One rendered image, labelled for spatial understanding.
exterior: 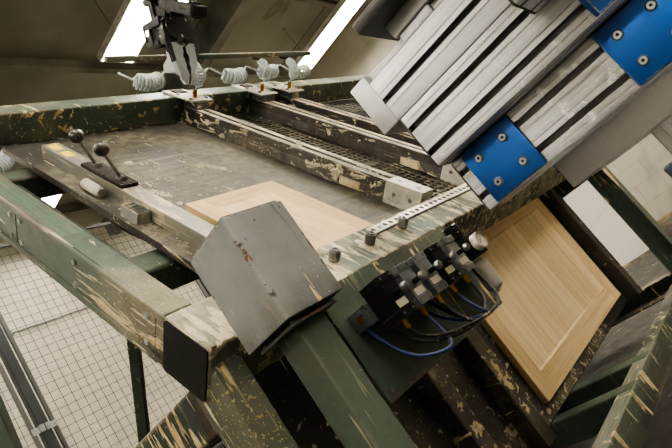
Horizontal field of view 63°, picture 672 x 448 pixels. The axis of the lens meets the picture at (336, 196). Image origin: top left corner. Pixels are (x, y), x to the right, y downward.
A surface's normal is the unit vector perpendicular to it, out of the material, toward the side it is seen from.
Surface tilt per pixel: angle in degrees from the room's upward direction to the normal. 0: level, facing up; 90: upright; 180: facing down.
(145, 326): 90
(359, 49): 90
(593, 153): 90
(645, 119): 90
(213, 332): 56
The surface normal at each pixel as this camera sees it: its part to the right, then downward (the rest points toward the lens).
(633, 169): -0.56, 0.15
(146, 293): 0.12, -0.92
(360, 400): 0.53, -0.59
